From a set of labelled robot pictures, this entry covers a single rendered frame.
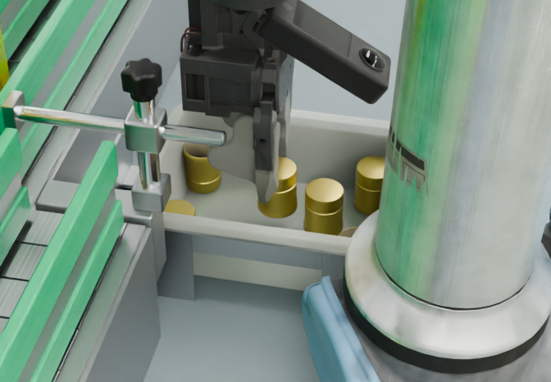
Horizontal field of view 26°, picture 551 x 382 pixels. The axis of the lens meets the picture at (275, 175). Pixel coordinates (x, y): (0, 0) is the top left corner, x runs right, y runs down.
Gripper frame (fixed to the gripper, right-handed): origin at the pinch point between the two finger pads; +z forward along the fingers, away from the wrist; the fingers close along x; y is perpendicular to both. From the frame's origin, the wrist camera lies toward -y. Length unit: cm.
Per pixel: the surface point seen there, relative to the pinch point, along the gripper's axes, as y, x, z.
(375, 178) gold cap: -8.5, -2.7, 1.1
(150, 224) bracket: 7.2, 14.1, -5.4
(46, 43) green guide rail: 18.1, 3.6, -13.8
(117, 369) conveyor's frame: 7.2, 24.2, -0.1
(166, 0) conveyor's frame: 15.9, -23.1, -2.5
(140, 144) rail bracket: 7.6, 13.4, -12.5
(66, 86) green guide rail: 18.1, 0.9, -7.8
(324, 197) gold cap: -4.4, 0.9, 1.0
